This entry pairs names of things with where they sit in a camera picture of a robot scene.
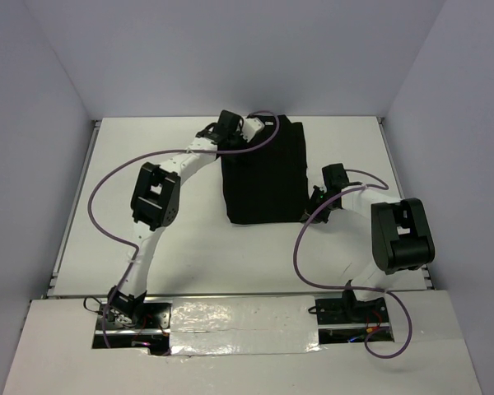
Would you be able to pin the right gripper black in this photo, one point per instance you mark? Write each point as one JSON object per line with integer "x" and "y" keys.
{"x": 312, "y": 207}

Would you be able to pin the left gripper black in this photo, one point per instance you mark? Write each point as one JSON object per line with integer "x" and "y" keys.
{"x": 244, "y": 143}

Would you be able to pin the black long sleeve shirt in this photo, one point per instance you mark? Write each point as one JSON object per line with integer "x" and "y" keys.
{"x": 268, "y": 185}

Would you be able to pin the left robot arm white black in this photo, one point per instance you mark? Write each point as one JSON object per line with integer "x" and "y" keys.
{"x": 155, "y": 203}

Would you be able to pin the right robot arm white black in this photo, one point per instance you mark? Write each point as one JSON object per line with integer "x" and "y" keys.
{"x": 400, "y": 236}

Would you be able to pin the silver foil sheet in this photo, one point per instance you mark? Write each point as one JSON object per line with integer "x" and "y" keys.
{"x": 257, "y": 325}

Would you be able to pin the white foam board front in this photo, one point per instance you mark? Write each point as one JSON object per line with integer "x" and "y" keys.
{"x": 428, "y": 355}

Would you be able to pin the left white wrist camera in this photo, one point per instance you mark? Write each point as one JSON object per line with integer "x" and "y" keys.
{"x": 250, "y": 128}

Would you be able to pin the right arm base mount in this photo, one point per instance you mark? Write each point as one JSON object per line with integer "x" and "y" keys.
{"x": 346, "y": 309}

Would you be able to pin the aluminium rail right edge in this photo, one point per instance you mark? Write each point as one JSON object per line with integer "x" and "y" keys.
{"x": 409, "y": 140}

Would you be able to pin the aluminium rail edge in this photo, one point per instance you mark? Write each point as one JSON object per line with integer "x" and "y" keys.
{"x": 64, "y": 241}
{"x": 409, "y": 140}

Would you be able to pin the aluminium rail left edge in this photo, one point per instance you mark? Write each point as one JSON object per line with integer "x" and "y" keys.
{"x": 64, "y": 241}

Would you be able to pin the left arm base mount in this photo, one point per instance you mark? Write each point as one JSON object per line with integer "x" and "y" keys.
{"x": 149, "y": 331}

